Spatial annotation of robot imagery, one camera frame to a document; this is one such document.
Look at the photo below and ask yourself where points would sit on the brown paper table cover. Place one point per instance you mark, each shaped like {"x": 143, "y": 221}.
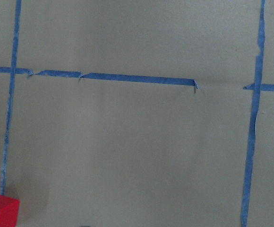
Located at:
{"x": 136, "y": 113}

